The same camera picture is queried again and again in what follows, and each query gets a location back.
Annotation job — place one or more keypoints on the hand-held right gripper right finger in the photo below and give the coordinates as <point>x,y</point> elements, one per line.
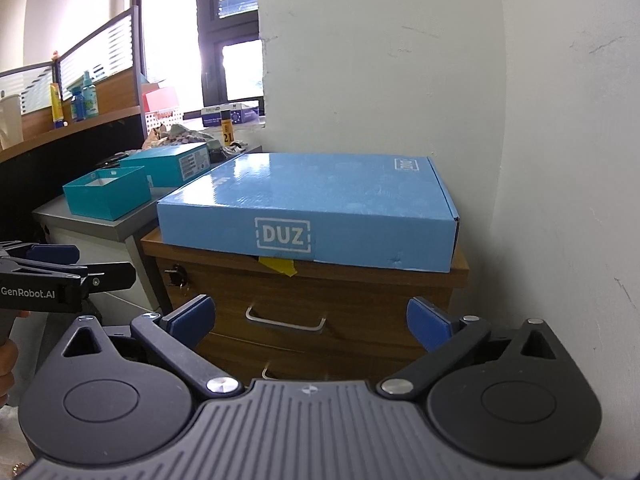
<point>429,325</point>

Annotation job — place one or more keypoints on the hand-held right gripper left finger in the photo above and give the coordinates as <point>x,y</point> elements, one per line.
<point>192,320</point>

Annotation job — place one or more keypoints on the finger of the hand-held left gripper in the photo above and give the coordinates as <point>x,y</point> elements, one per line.
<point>55,254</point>
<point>112,276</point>

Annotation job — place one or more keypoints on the large blue cardboard box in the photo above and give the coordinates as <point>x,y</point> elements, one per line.
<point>325,190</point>

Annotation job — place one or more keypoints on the grey desktop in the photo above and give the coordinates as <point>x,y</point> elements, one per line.
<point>135,220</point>

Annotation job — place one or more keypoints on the person's left hand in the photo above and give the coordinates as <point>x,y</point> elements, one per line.
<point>7,375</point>

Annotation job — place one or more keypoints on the cabinet key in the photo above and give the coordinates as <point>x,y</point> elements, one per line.
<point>177,277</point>

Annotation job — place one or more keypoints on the teal open box base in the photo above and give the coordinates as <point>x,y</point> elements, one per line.
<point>100,200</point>

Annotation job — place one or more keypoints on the wooden drawer cabinet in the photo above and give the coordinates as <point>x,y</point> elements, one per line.
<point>350,295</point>

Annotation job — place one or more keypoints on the yellow tape piece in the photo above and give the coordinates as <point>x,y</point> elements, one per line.
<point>280,265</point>

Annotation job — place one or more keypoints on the black leather wallet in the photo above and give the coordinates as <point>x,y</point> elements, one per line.
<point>112,160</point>

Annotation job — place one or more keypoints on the closed teal box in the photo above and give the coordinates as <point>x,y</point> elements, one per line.
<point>165,162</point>

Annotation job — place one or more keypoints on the curved wooden counter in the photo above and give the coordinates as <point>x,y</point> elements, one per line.
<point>75,130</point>

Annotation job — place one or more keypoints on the yellow tube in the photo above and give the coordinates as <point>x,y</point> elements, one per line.
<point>56,107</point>

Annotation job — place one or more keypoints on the light blue bottle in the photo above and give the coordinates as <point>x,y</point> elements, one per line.
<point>90,100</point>

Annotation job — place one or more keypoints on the patterned knit cloth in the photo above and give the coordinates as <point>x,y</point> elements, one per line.
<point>192,135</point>

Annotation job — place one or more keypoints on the pink box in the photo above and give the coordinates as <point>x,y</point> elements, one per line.
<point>160,99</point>

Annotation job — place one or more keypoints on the yellow and black can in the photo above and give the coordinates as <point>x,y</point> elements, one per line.
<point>228,130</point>

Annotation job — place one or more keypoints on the blue and white glove box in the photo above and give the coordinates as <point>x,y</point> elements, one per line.
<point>235,114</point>

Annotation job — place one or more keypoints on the office glass partition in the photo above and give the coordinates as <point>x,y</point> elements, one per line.
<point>100,45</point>

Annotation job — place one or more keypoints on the grey pedestal cabinet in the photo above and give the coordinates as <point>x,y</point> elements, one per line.
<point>100,250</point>

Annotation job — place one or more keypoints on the dark window frame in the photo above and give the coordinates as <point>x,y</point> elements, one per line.
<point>207,35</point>

